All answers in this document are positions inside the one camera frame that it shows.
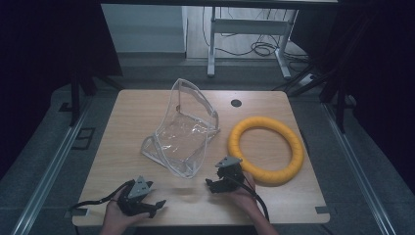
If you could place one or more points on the aluminium floor rail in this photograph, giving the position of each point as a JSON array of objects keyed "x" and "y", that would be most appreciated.
[
  {"x": 49, "y": 169},
  {"x": 355, "y": 166}
]

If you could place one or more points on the black floor bracket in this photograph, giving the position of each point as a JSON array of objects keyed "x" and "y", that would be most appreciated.
[{"x": 84, "y": 138}]

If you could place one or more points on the grey tape piece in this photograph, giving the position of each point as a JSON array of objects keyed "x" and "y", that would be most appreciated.
[
  {"x": 325, "y": 210},
  {"x": 78, "y": 212}
]

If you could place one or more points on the black round table grommet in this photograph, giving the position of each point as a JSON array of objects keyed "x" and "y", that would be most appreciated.
[{"x": 236, "y": 103}]

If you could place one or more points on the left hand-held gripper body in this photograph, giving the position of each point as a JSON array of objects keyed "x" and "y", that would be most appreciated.
[{"x": 137, "y": 192}]

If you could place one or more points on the clear plastic zipper bag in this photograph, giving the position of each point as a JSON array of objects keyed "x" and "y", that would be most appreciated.
[{"x": 182, "y": 137}]

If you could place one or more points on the person's right hand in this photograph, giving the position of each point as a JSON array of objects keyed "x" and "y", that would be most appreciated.
[{"x": 243, "y": 198}]

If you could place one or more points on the person's left hand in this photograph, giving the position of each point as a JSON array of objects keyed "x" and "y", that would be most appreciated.
[{"x": 115, "y": 215}]

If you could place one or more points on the white metal desk frame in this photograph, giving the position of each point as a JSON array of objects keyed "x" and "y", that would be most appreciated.
[{"x": 248, "y": 26}]

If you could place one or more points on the white power strip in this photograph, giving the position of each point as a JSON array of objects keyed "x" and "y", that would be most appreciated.
[{"x": 308, "y": 79}]

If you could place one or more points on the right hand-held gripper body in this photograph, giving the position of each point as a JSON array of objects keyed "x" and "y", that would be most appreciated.
[{"x": 231, "y": 173}]

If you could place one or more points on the black metal stand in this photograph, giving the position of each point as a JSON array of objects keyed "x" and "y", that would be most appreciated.
[
  {"x": 75, "y": 98},
  {"x": 341, "y": 98}
]

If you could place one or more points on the dark curtain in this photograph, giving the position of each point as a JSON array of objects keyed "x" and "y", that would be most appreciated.
[
  {"x": 42, "y": 49},
  {"x": 375, "y": 65}
]

